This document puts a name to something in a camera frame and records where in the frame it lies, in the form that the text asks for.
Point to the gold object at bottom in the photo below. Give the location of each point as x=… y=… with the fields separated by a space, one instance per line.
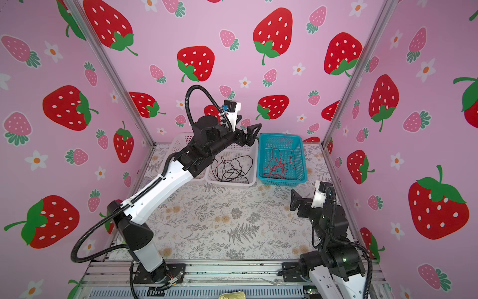
x=233 y=295

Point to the middle white plastic basket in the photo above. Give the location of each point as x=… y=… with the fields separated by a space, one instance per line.
x=234 y=167

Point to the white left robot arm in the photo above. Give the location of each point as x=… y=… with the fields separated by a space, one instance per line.
x=131 y=215

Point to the white plastic basket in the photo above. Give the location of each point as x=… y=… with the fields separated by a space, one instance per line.
x=177 y=145
x=234 y=167

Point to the left white plastic basket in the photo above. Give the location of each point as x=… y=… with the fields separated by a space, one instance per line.
x=177 y=145

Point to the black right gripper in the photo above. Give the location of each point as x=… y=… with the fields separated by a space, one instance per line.
x=307 y=204

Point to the teal plastic basket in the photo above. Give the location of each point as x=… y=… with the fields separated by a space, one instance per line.
x=281 y=160

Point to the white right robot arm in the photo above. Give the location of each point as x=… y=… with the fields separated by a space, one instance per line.
x=337 y=267

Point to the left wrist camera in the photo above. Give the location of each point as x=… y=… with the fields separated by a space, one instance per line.
x=230 y=114

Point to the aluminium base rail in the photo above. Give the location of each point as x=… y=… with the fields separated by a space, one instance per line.
x=209 y=279

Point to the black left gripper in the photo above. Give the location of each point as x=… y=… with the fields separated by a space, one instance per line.
x=245 y=138

